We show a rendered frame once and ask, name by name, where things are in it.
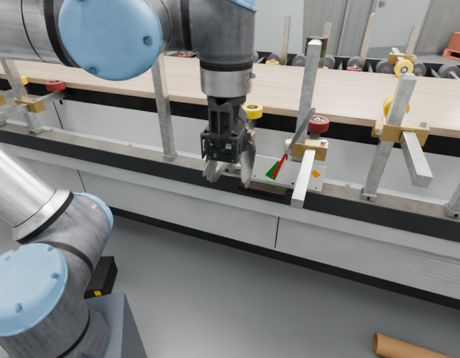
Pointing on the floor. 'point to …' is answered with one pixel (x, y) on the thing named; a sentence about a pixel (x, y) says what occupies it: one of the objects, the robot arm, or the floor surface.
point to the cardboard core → (401, 349)
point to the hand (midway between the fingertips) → (230, 179)
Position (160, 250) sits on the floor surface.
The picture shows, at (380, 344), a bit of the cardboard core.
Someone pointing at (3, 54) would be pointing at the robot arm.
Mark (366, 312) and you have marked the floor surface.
